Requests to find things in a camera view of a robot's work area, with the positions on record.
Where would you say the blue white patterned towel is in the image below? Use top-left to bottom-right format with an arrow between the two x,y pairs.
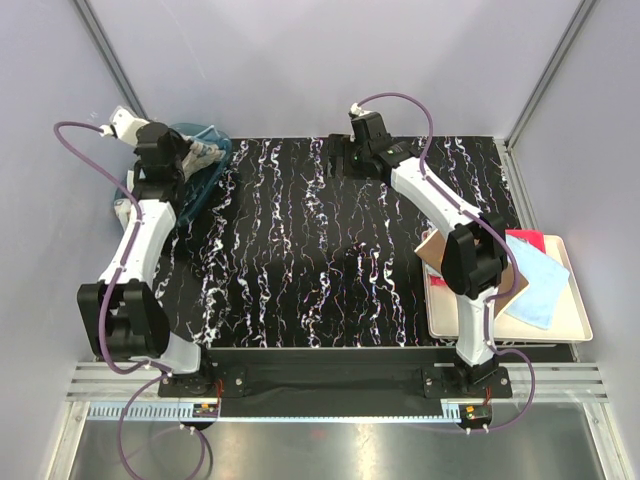
112,127 -> 224,229

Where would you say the yellow towel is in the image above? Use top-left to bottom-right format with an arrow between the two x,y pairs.
415,232 -> 529,320

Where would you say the light blue terry towel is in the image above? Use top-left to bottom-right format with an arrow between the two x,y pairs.
506,253 -> 569,330

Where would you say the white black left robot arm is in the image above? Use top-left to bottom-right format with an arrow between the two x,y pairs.
77,120 -> 216,396

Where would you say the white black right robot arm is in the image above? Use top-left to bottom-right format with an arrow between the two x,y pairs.
329,109 -> 508,397

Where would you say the teal plastic laundry basket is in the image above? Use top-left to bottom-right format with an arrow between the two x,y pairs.
109,119 -> 234,231

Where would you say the pink folded towel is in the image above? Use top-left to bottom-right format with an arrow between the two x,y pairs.
416,229 -> 546,286

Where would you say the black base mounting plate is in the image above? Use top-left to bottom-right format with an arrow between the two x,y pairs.
158,347 -> 513,423

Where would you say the left controller board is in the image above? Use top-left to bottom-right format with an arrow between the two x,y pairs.
193,402 -> 221,418

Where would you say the controller board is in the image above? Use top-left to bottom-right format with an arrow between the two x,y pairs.
193,402 -> 221,418
462,404 -> 493,424

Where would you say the white plastic tray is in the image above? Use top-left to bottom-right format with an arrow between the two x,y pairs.
423,266 -> 593,343

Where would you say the right controller board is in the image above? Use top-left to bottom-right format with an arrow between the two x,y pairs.
462,404 -> 493,424

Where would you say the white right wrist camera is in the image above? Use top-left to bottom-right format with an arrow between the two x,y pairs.
348,102 -> 374,119

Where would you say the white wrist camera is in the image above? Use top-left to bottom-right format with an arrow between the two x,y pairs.
348,102 -> 374,119
99,106 -> 149,147

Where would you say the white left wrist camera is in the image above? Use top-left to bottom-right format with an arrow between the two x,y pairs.
99,106 -> 149,147

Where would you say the left aluminium corner post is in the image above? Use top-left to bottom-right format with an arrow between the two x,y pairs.
70,0 -> 148,118

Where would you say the aluminium corner post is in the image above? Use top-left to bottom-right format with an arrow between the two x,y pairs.
504,0 -> 599,150
70,0 -> 148,118

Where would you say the aluminium front rail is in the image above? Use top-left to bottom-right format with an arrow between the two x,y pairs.
67,363 -> 610,399

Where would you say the slotted cable duct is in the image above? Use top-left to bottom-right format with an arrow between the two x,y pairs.
87,401 -> 217,422

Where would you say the right aluminium corner post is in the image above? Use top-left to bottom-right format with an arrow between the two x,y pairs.
504,0 -> 599,150

